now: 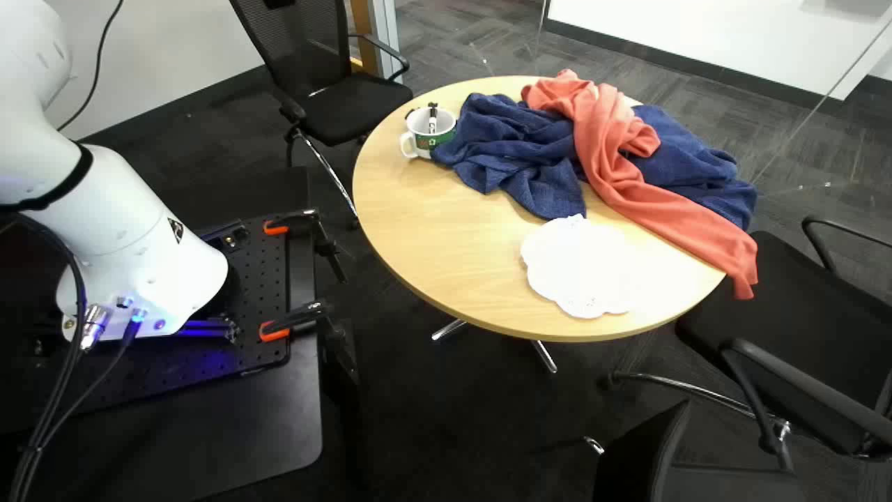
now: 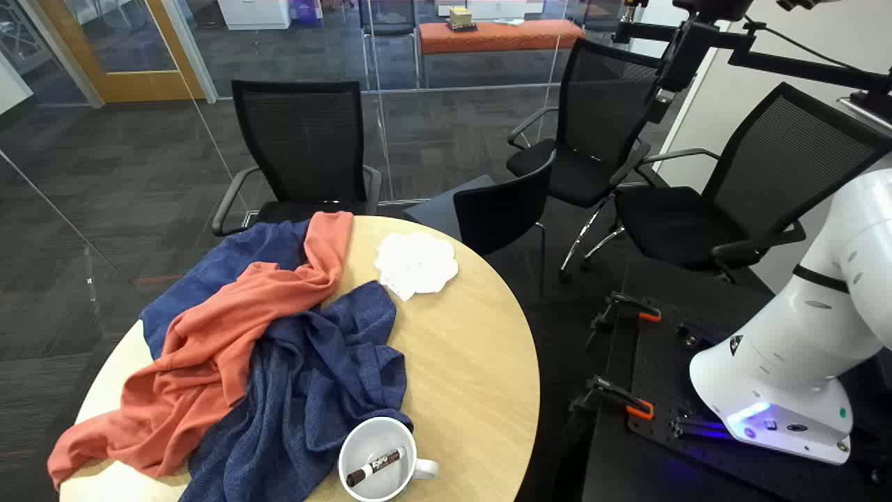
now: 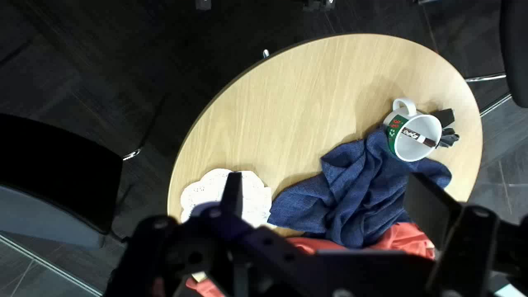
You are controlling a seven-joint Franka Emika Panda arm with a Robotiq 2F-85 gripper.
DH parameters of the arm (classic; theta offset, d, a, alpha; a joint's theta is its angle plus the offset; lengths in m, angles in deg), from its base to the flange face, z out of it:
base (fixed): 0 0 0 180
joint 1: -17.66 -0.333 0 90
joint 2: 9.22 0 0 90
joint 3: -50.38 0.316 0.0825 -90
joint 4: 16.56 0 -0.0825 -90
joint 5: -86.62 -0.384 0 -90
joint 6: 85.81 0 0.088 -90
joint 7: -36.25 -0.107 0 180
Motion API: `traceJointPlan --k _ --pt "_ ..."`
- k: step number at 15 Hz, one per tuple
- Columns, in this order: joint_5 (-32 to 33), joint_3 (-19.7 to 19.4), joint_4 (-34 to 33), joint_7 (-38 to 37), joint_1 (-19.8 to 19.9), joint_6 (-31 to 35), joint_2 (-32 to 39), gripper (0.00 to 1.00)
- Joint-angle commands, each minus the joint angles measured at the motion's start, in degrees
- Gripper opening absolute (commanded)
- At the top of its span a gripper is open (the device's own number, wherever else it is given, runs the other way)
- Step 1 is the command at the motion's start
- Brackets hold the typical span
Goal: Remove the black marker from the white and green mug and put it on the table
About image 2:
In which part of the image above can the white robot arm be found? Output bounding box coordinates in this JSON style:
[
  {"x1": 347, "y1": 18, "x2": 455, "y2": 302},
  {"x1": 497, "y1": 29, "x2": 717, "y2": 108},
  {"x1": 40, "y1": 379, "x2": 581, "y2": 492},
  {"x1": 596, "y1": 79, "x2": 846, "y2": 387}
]
[{"x1": 689, "y1": 168, "x2": 892, "y2": 467}]

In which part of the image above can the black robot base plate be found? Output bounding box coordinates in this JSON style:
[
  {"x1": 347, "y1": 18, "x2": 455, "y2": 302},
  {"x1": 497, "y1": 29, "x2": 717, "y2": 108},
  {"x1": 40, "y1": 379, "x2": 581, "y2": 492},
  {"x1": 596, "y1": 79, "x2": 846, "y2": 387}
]
[{"x1": 582, "y1": 316, "x2": 892, "y2": 502}]

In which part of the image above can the wooden door frame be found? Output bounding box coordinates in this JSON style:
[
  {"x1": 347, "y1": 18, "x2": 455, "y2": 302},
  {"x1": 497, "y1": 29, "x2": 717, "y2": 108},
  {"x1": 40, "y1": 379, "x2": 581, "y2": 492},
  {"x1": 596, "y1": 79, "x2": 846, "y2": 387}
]
[{"x1": 37, "y1": 0, "x2": 202, "y2": 104}]

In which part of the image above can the black chair tucked at table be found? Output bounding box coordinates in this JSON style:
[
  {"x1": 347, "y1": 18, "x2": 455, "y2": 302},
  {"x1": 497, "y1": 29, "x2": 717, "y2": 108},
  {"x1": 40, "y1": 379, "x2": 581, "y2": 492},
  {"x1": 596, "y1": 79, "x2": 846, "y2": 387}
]
[{"x1": 376, "y1": 154, "x2": 557, "y2": 302}]

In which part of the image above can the black office chair far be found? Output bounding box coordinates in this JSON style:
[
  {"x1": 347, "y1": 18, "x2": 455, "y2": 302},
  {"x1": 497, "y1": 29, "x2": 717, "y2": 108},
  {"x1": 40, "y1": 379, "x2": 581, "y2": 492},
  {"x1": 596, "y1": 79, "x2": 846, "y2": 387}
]
[{"x1": 211, "y1": 82, "x2": 381, "y2": 237}]

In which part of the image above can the white and green mug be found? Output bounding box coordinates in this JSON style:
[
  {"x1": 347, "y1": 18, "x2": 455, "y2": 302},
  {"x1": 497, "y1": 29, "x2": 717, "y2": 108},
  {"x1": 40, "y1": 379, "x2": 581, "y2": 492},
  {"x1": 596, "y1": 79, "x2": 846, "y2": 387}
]
[{"x1": 337, "y1": 415, "x2": 440, "y2": 502}]

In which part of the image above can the orange towel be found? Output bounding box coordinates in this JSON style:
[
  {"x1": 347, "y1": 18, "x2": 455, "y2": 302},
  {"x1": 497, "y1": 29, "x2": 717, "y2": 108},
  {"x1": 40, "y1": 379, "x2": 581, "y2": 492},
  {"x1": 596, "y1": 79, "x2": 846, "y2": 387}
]
[{"x1": 48, "y1": 212, "x2": 354, "y2": 489}]

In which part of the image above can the white doily cloth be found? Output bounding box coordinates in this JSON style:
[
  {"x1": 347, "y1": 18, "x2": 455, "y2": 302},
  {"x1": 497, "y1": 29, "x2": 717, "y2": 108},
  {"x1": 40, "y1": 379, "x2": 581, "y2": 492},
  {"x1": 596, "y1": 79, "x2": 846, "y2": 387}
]
[{"x1": 374, "y1": 235, "x2": 457, "y2": 302}]

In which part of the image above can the orange bench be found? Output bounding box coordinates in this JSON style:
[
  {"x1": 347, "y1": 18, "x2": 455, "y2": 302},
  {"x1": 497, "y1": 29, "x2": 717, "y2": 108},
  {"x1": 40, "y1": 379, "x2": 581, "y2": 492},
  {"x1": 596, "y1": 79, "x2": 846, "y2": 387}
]
[{"x1": 419, "y1": 21, "x2": 582, "y2": 55}]

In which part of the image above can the black office chair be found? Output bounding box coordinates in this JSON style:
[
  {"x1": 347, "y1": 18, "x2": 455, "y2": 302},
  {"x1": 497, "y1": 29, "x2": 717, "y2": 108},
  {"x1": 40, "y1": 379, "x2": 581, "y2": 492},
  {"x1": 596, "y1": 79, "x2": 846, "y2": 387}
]
[
  {"x1": 507, "y1": 40, "x2": 659, "y2": 272},
  {"x1": 211, "y1": 82, "x2": 381, "y2": 237},
  {"x1": 617, "y1": 85, "x2": 889, "y2": 273}
]

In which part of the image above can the blue towel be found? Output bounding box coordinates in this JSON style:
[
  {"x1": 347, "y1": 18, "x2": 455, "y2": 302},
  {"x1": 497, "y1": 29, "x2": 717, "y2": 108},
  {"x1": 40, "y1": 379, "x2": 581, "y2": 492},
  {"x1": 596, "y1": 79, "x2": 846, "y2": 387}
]
[{"x1": 142, "y1": 246, "x2": 407, "y2": 502}]

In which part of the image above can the black office chair right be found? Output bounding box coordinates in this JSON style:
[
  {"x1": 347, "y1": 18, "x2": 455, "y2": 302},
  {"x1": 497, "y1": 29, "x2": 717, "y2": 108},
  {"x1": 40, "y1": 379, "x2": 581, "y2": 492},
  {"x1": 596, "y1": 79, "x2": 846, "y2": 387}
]
[{"x1": 617, "y1": 85, "x2": 889, "y2": 273}]

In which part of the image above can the orange black clamp lower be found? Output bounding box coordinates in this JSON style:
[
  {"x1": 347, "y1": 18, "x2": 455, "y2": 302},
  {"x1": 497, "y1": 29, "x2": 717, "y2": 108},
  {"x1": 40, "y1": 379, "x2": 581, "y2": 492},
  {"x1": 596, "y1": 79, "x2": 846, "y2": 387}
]
[{"x1": 571, "y1": 376, "x2": 656, "y2": 422}]

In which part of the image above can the orange black clamp upper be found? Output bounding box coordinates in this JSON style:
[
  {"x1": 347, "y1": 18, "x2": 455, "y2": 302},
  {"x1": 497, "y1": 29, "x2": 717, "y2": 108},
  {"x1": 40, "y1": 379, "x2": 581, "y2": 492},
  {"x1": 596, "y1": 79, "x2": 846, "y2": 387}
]
[{"x1": 592, "y1": 291, "x2": 663, "y2": 334}]

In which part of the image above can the orange black clamp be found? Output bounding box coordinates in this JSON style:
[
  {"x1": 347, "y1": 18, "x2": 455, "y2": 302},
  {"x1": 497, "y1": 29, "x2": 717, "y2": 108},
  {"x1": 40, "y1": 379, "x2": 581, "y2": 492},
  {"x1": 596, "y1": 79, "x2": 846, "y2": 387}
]
[
  {"x1": 571, "y1": 376, "x2": 656, "y2": 422},
  {"x1": 592, "y1": 291, "x2": 663, "y2": 334}
]

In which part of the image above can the black office chair middle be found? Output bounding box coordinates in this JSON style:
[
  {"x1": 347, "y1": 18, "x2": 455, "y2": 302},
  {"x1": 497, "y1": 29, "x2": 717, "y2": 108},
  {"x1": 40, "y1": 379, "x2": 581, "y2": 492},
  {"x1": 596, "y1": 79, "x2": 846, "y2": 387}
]
[{"x1": 507, "y1": 40, "x2": 659, "y2": 272}]

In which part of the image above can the black marker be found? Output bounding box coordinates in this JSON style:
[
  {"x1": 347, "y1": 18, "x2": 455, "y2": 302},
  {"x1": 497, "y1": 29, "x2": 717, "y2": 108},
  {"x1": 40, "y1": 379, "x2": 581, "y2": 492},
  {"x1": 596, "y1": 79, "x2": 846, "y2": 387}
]
[{"x1": 347, "y1": 450, "x2": 404, "y2": 489}]

